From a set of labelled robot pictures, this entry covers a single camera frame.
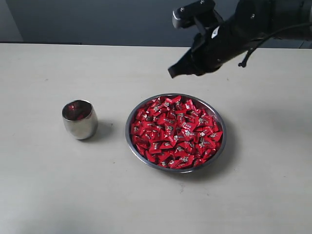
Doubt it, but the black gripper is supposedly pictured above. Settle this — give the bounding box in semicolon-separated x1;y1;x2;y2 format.
167;17;254;79

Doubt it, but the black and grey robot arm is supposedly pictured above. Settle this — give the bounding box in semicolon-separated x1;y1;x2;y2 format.
168;0;312;78

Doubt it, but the pile of red wrapped candies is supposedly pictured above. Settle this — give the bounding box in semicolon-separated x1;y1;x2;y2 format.
130;95;223;170

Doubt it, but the stainless steel bowl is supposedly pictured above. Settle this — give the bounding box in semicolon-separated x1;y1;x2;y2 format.
125;93;227;174

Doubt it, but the stainless steel cup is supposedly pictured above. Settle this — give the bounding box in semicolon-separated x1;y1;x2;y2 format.
62;99;98;140

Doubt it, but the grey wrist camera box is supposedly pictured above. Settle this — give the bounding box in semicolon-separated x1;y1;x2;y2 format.
172;0;223;33

